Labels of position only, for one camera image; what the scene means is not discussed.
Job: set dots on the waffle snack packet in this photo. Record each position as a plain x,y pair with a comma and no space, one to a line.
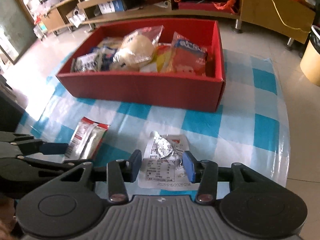
111,42

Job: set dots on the cream trash bin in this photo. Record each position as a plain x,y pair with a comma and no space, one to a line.
310,62

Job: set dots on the clear bun packet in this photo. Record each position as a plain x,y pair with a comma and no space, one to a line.
137,49

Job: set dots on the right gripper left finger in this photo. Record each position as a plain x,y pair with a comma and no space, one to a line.
119,172

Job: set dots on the blue white checkered cloth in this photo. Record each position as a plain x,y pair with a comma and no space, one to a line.
250,125

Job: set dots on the red blue shrimp snack packet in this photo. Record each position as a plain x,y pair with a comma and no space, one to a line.
187,57

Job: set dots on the white sachet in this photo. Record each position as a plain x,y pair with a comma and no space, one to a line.
162,166

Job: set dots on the blue coconut snack packet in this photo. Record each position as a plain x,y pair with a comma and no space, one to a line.
106,55

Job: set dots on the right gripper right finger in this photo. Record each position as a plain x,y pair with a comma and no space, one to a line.
204,172

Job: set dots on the white red barcode packet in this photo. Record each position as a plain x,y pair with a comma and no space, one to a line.
86,140

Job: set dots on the white blue cardboard box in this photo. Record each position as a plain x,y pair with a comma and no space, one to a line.
112,6

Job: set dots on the red yellow snack packet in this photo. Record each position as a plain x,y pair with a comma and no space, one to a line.
162,56

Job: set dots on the Kaprons wafer packet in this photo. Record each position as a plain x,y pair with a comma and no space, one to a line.
87,63

